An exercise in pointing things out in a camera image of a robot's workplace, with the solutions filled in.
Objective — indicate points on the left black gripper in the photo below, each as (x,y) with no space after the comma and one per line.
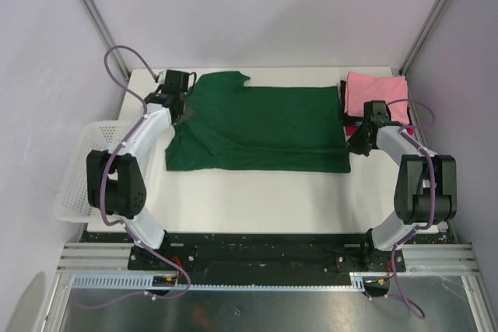
(177,119)

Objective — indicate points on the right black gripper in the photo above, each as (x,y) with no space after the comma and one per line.
(354,145)

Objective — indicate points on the green t shirt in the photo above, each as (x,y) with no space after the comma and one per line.
(235,126)

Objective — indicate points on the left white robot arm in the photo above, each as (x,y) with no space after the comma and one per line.
(115,176)

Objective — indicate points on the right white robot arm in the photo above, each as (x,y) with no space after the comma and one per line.
(426,186)

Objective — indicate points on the red folded t shirt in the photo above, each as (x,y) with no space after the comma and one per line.
(351,129)

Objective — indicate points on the black printed folded t shirt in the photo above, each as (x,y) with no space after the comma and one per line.
(346,119)

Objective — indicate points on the pink folded t shirt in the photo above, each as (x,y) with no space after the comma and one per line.
(360,89)

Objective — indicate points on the white plastic basket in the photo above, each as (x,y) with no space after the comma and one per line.
(72,201)

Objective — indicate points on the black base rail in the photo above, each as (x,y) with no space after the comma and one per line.
(269,258)

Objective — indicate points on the left aluminium frame post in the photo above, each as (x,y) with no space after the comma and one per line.
(98,23)

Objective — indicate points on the aluminium frame post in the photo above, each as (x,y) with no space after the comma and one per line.
(98,23)
(430,24)

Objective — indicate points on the right aluminium frame post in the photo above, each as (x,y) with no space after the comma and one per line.
(430,24)

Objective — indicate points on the grey slotted cable duct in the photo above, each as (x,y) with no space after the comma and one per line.
(349,282)

